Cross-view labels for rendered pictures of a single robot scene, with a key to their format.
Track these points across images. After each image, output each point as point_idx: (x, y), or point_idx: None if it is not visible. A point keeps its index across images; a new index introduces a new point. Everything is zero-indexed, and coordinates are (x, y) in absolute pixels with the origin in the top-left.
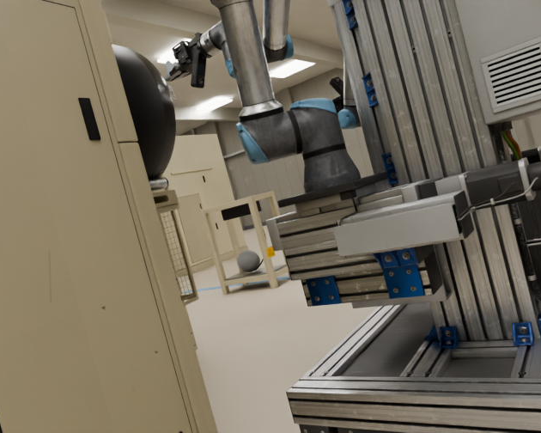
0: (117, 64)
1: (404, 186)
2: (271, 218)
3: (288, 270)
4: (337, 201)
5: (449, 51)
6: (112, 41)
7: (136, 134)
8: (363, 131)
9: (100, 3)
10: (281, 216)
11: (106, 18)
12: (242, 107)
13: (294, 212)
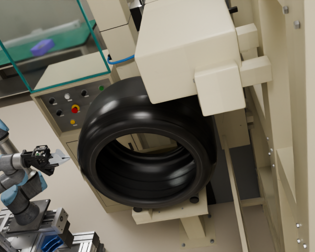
0: (47, 121)
1: (6, 227)
2: (59, 209)
3: (68, 221)
4: None
5: None
6: (150, 101)
7: (56, 136)
8: None
9: (38, 107)
10: (55, 210)
11: (136, 64)
12: (32, 169)
13: (52, 221)
